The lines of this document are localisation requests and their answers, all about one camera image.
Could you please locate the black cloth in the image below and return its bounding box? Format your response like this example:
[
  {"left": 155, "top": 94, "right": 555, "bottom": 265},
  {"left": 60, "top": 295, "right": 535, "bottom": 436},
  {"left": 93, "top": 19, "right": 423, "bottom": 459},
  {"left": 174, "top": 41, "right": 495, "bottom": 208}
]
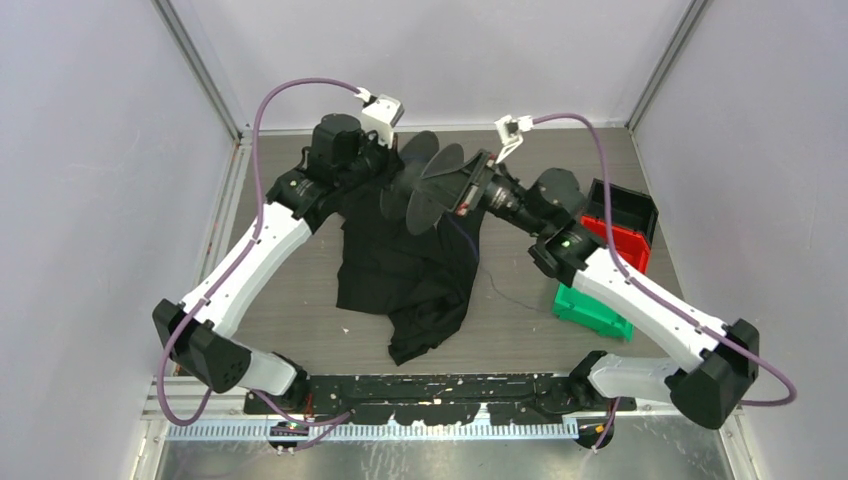
[{"left": 336, "top": 189, "right": 484, "bottom": 365}]

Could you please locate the red plastic bin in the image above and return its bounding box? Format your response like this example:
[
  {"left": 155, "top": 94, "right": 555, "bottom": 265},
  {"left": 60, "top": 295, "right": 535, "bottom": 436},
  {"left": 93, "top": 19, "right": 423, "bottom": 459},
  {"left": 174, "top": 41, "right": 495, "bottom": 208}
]
[{"left": 581, "top": 215, "right": 652, "bottom": 274}]

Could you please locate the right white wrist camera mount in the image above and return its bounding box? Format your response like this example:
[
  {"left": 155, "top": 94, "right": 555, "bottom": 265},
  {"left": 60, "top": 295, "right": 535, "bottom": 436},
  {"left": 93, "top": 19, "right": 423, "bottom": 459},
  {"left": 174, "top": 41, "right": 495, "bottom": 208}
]
[{"left": 494, "top": 115, "right": 534, "bottom": 164}]

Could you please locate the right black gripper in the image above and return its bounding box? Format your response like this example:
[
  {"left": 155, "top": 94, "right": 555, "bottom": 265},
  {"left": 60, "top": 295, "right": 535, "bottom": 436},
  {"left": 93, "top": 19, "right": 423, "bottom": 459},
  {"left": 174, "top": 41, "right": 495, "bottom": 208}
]
[{"left": 411, "top": 147, "right": 548, "bottom": 237}]

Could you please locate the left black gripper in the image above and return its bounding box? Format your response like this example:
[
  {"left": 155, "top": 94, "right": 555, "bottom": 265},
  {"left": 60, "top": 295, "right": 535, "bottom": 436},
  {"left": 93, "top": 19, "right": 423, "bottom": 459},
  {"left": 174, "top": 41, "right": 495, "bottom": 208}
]
[{"left": 337, "top": 124, "right": 403, "bottom": 194}]

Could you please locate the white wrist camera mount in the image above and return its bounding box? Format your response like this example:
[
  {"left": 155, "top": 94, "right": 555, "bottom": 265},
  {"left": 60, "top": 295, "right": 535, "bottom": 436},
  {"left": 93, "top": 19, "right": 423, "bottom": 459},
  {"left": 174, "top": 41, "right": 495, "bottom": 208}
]
[
  {"left": 494, "top": 115, "right": 534, "bottom": 164},
  {"left": 355, "top": 87, "right": 405, "bottom": 148}
]

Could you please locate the green plastic bin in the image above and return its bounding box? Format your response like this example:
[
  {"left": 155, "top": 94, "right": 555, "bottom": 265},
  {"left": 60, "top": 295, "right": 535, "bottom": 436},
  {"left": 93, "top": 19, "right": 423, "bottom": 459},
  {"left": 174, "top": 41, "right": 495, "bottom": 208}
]
[{"left": 551, "top": 284, "right": 634, "bottom": 342}]

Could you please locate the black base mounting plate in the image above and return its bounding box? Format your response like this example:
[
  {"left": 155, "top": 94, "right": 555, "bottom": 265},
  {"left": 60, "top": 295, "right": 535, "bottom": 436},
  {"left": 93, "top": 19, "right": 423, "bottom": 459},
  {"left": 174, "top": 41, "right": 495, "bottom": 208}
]
[{"left": 272, "top": 373, "right": 611, "bottom": 426}]

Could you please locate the grey plastic cable spool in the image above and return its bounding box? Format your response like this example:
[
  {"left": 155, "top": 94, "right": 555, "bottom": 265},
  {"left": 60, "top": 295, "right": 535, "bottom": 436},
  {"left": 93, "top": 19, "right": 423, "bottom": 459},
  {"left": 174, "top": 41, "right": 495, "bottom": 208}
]
[{"left": 379, "top": 131, "right": 490, "bottom": 236}]

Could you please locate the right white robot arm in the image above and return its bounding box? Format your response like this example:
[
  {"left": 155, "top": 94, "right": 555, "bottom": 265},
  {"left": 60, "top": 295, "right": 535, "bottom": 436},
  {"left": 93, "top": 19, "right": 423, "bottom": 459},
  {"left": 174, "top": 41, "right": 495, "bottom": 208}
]
[{"left": 456, "top": 151, "right": 760, "bottom": 430}]

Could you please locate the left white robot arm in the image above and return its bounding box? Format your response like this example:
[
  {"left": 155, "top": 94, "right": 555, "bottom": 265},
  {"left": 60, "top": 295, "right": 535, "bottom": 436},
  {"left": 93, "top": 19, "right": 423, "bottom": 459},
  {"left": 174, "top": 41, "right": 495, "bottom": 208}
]
[{"left": 152, "top": 113, "right": 400, "bottom": 414}]

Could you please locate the black plastic bin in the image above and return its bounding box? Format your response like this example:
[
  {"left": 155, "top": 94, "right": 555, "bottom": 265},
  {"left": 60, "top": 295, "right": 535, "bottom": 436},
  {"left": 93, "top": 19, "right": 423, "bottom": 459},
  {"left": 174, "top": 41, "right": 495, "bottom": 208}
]
[{"left": 584, "top": 178, "right": 659, "bottom": 247}]

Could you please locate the white slotted cable duct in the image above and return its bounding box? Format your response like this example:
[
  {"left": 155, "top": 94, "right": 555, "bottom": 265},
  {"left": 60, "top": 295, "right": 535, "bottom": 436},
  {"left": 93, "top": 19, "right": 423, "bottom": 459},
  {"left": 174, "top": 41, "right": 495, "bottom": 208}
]
[{"left": 166, "top": 418, "right": 579, "bottom": 441}]

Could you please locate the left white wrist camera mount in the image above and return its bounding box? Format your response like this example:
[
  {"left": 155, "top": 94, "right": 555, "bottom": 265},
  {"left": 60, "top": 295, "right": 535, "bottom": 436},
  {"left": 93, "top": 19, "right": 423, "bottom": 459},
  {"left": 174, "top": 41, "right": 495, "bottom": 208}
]
[{"left": 355, "top": 87, "right": 405, "bottom": 148}]

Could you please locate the thin purple wire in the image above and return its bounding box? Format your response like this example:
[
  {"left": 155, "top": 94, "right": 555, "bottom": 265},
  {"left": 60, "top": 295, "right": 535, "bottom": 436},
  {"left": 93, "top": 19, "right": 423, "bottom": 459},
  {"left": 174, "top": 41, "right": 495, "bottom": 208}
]
[{"left": 450, "top": 218, "right": 555, "bottom": 314}]

